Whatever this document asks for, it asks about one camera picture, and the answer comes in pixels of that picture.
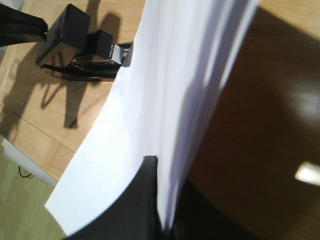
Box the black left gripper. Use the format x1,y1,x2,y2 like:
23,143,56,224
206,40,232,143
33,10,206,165
0,3,91,67

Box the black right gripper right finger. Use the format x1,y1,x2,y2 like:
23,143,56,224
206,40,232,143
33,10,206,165
169,178,320,240

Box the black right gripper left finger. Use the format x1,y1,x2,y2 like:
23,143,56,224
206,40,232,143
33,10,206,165
66,156,162,240

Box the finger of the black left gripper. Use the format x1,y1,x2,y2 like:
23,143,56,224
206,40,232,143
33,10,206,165
79,29,113,60

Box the black stapler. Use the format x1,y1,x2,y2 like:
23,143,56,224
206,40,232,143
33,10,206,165
41,42,133,82

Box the white paper sheet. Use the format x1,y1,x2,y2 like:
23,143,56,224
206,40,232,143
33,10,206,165
45,0,258,236

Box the wooden desk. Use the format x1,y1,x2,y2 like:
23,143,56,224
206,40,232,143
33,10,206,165
0,0,320,240

